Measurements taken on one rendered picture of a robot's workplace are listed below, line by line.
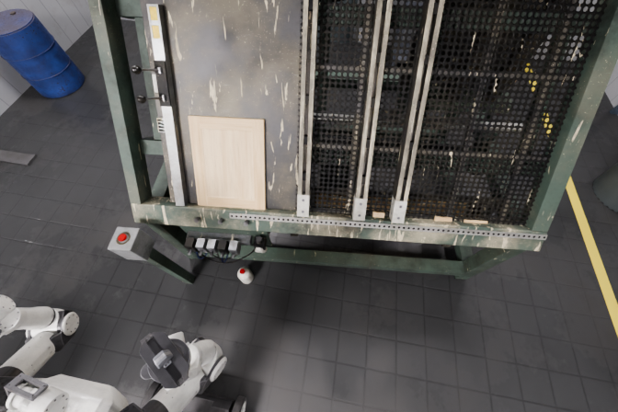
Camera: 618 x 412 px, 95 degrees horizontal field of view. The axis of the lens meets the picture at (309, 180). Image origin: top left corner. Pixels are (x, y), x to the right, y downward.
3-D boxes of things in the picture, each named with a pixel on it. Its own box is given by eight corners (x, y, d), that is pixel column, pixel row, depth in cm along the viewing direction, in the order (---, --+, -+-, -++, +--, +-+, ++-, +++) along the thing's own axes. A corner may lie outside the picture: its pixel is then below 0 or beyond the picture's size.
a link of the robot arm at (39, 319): (37, 303, 92) (79, 303, 110) (3, 309, 91) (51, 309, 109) (29, 339, 88) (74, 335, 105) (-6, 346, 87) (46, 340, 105)
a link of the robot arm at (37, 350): (85, 333, 109) (38, 385, 87) (50, 339, 108) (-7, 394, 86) (75, 307, 106) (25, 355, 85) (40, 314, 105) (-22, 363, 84)
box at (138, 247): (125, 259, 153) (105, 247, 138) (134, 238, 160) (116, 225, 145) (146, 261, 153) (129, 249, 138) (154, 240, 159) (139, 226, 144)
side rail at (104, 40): (142, 195, 165) (130, 203, 154) (98, -33, 124) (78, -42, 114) (152, 196, 164) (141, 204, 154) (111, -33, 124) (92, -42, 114)
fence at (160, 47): (179, 202, 158) (176, 205, 154) (152, 5, 123) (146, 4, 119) (188, 203, 158) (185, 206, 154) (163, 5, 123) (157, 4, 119)
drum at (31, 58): (54, 69, 356) (-3, 5, 291) (93, 72, 353) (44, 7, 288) (29, 97, 330) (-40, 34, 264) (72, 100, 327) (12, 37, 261)
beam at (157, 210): (145, 213, 169) (133, 223, 159) (142, 195, 165) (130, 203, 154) (527, 240, 159) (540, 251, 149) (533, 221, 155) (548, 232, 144)
